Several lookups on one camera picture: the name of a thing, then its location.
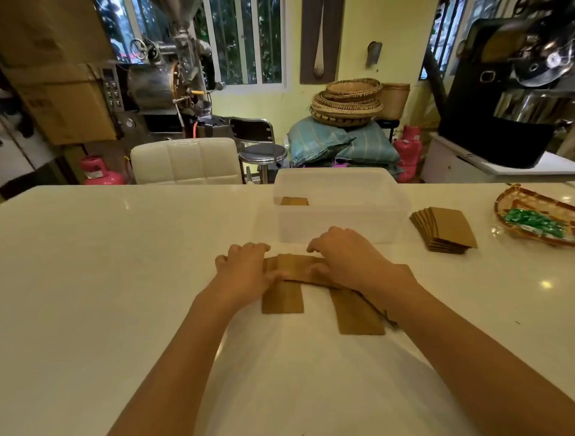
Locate translucent plastic bin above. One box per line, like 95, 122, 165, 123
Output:
271, 167, 410, 244

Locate white low cabinet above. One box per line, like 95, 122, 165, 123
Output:
420, 132, 575, 184

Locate white framed window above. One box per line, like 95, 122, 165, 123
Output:
94, 0, 288, 89

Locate tall woven basket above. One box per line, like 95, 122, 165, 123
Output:
376, 82, 411, 121

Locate stack of flat woven baskets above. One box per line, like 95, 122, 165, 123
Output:
308, 78, 384, 128

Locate brown spoon wall picture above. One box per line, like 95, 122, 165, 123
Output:
299, 0, 346, 85

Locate person's right forearm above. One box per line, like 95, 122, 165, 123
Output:
359, 269, 575, 436

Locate pile of green candy packets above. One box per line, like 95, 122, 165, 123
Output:
503, 207, 568, 240

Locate person's left hand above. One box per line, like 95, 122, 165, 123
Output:
204, 242, 290, 311

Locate black coffee roaster machine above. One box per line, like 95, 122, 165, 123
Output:
438, 0, 575, 169

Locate person's right hand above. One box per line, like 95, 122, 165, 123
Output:
307, 226, 419, 306

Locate grey wall lamp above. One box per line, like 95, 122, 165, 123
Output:
365, 41, 383, 69

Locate white padded chair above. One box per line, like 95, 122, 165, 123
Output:
130, 137, 243, 186

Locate silver coffee roaster machine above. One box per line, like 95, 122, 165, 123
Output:
96, 0, 228, 140

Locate small black stool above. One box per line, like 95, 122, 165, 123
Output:
376, 118, 401, 143

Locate window with black grille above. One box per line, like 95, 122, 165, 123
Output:
420, 0, 495, 81

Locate black chrome stool chair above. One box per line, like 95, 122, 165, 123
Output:
229, 117, 288, 185

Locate black exhaust pipe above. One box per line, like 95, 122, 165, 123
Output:
422, 47, 448, 113

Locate pile of teal woven sacks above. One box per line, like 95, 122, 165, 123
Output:
286, 116, 403, 177

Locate person's left forearm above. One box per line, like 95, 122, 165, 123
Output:
107, 289, 248, 436

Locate brown cardboard box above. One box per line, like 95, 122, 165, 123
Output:
2, 62, 119, 146
0, 0, 116, 68

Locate pink gas cylinder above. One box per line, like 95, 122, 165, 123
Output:
393, 125, 423, 184
80, 155, 126, 186

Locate woven bamboo tray basket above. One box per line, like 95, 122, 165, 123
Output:
494, 183, 575, 249

